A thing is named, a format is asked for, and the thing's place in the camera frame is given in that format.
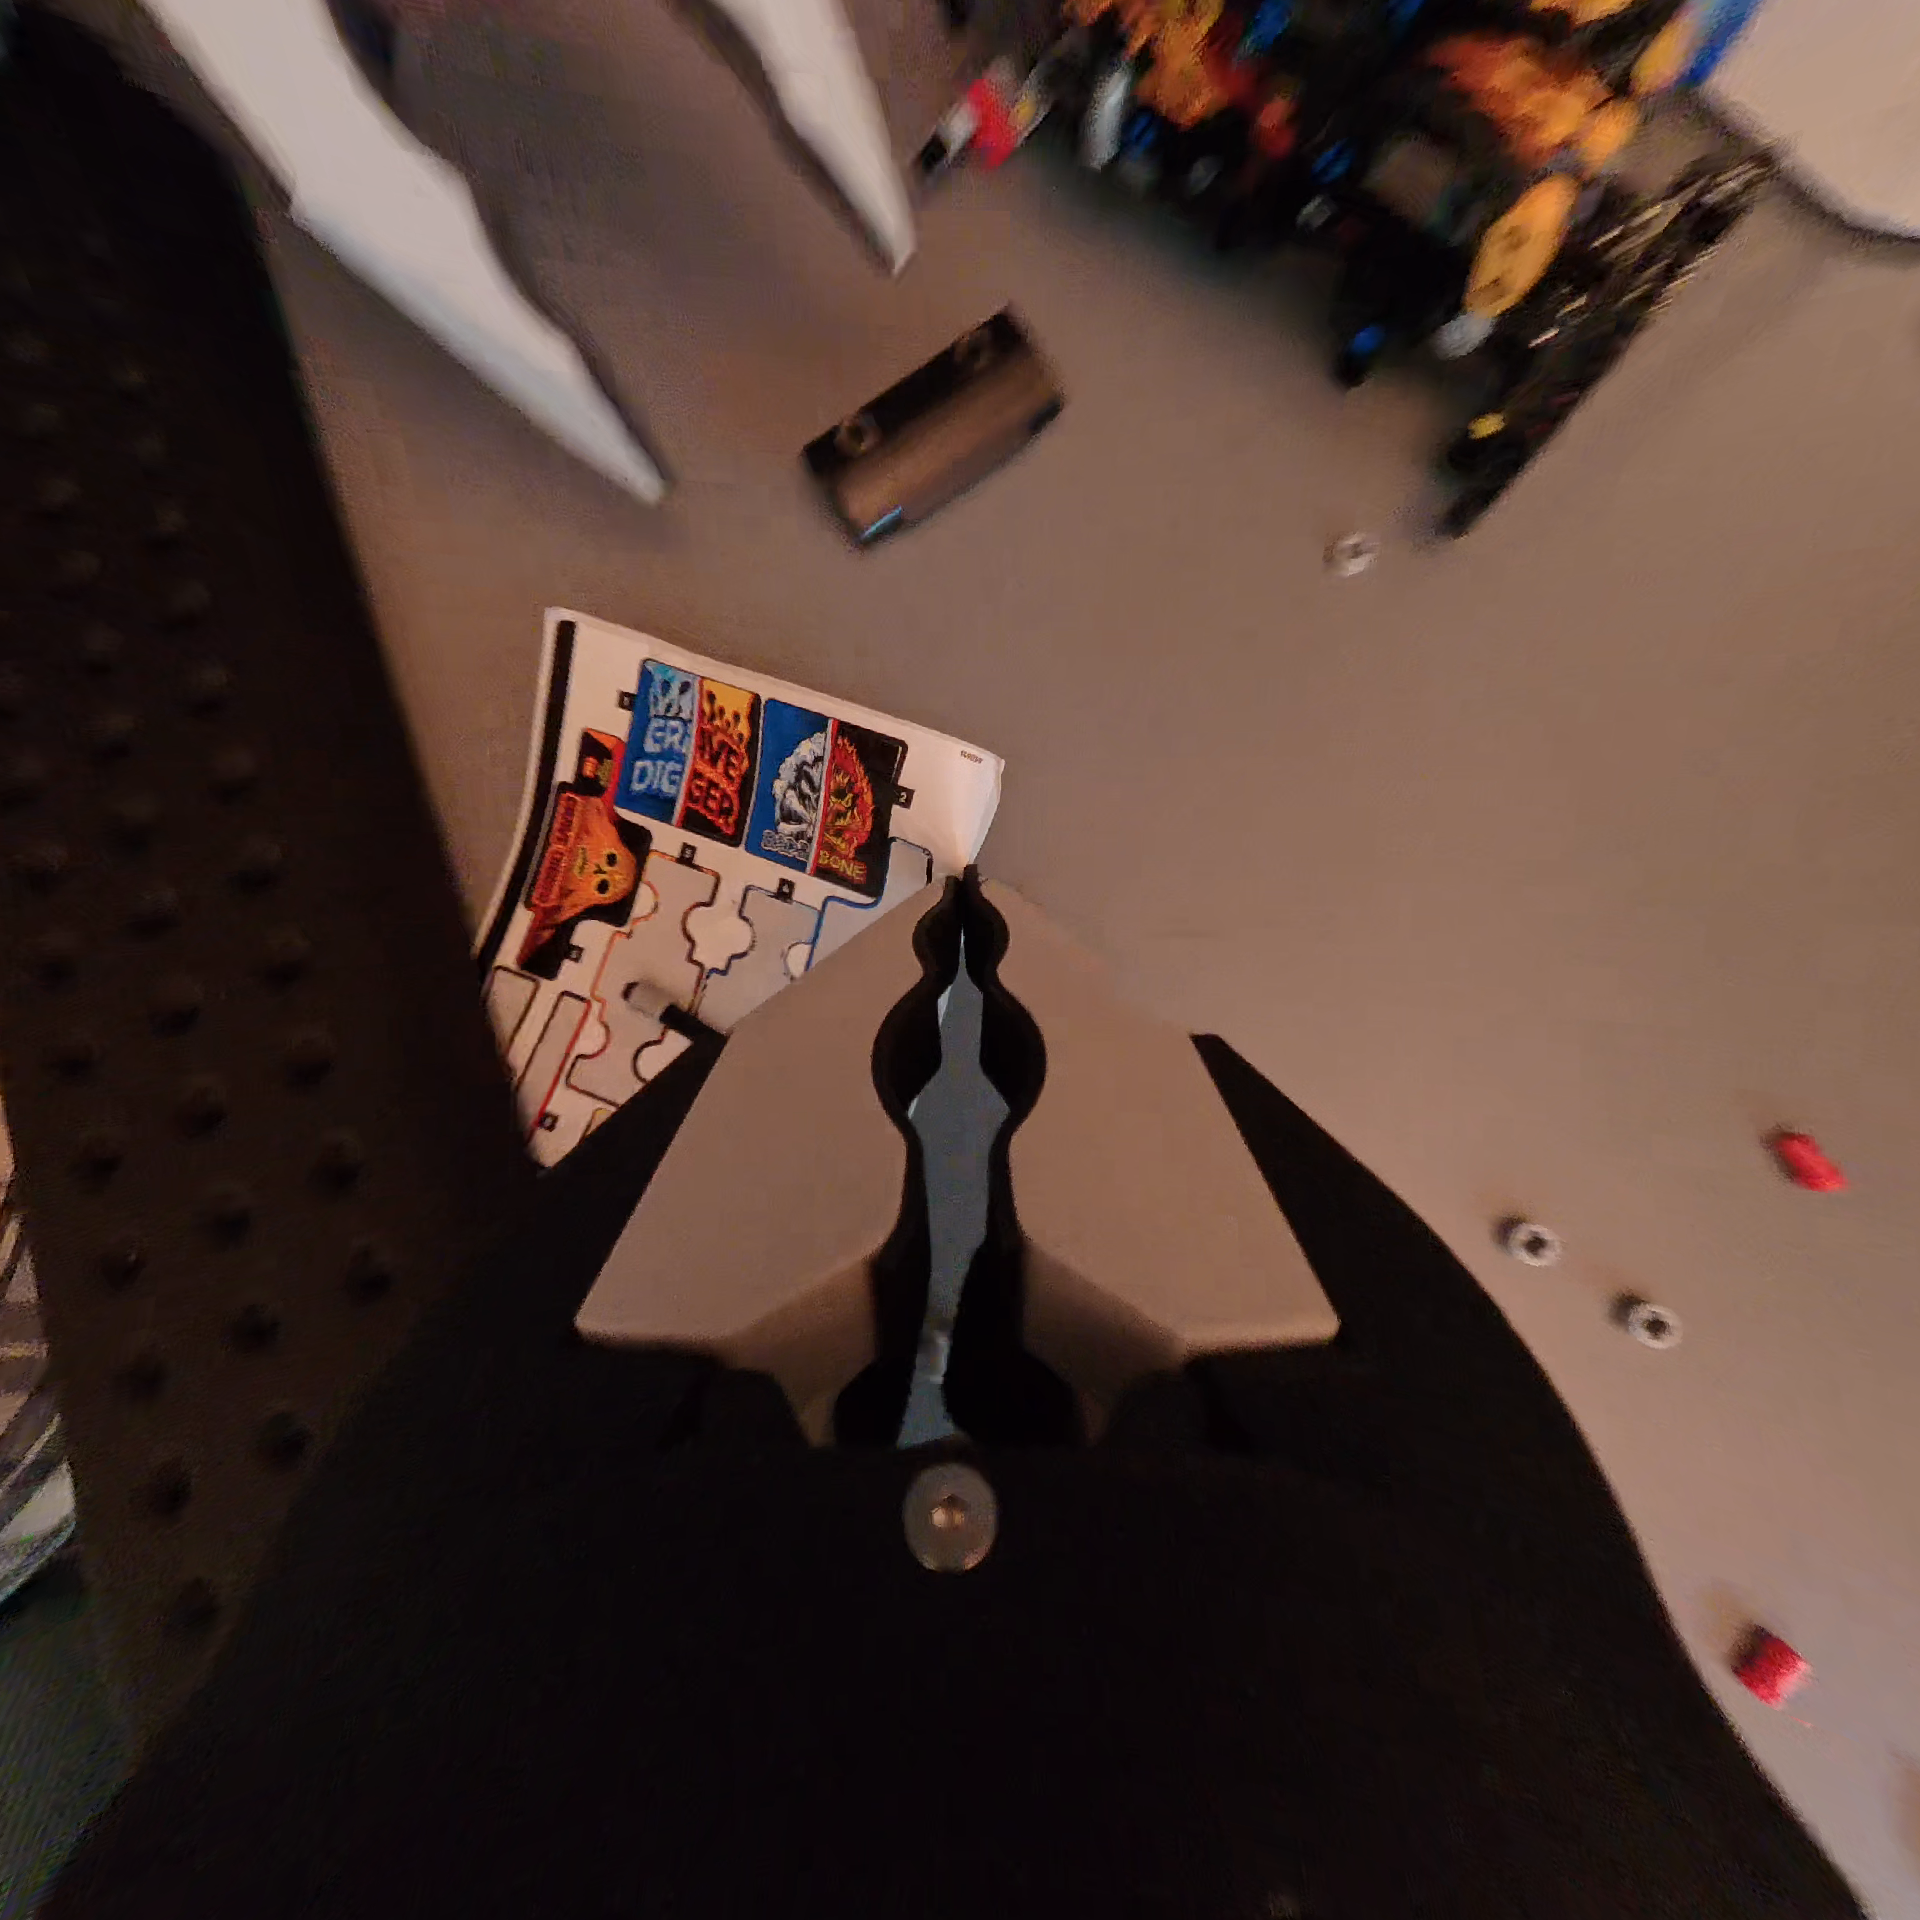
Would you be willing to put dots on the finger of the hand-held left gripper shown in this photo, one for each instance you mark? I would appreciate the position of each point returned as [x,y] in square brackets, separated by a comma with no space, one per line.
[406,241]
[825,105]

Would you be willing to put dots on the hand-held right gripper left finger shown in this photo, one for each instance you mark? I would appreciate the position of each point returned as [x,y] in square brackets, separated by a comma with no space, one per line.
[735,1200]

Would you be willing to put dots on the short black axle with stop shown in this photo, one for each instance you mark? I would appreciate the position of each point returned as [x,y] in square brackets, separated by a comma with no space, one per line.
[674,1012]

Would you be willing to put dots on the red and black toy connector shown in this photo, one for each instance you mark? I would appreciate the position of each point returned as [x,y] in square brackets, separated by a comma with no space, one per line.
[973,119]

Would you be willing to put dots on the white book stand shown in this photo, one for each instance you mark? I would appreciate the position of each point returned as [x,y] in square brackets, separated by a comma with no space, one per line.
[1829,105]

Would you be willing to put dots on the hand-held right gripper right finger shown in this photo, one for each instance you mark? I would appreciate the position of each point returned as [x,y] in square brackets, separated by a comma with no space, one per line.
[1170,1200]

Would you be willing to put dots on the grey desk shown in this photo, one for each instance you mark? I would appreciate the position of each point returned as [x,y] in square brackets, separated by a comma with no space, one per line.
[1198,824]

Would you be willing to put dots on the flame-printed toy truck model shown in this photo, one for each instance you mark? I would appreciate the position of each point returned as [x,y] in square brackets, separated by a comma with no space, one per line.
[1530,255]

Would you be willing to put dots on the sticker sheet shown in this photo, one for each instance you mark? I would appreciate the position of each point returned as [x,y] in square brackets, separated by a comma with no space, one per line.
[750,931]

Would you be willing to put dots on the grey toy bush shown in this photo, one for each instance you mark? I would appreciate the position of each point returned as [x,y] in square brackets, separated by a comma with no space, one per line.
[1351,553]
[1648,1325]
[1530,1242]

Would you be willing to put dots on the dark perforated panel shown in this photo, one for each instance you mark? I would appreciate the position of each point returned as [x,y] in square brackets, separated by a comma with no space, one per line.
[151,748]

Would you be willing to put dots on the small red toy pin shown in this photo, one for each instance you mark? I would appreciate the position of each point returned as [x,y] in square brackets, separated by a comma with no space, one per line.
[1806,1159]
[1772,1667]

